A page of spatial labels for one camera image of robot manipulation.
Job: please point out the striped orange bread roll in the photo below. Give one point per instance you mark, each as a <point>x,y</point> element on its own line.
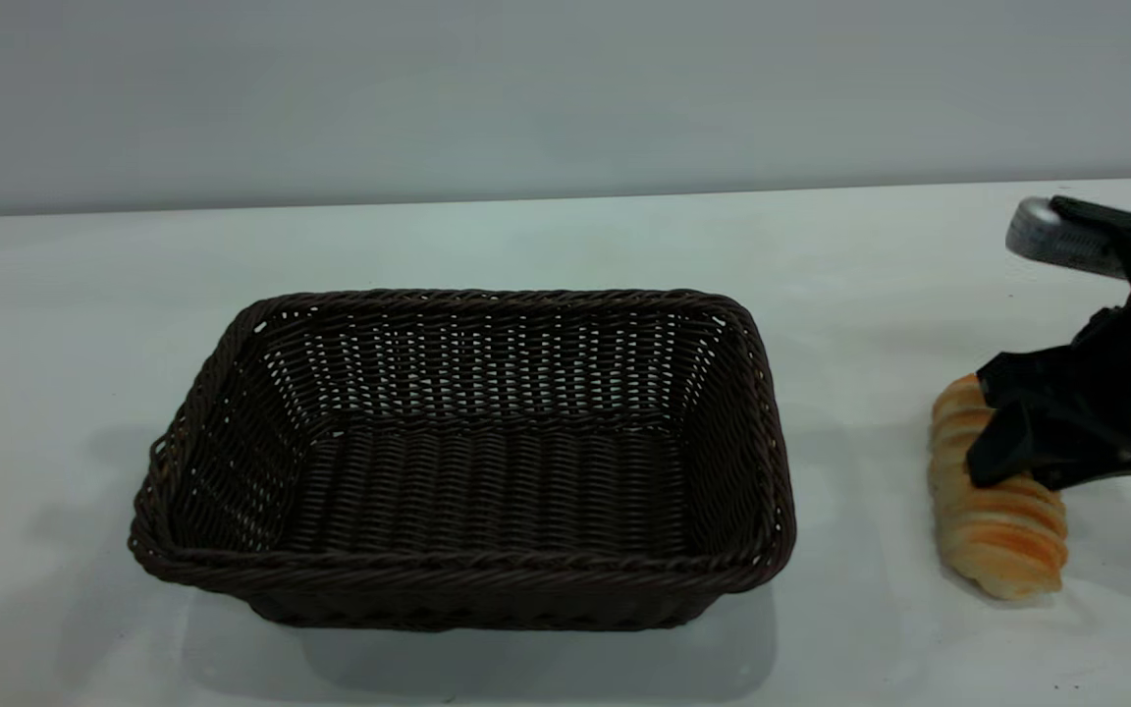
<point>1002,535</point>

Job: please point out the dark brown wicker basket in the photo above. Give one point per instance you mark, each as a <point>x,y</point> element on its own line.
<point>467,491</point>

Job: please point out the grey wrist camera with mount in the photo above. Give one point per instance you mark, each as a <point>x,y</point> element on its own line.
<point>1056,241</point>

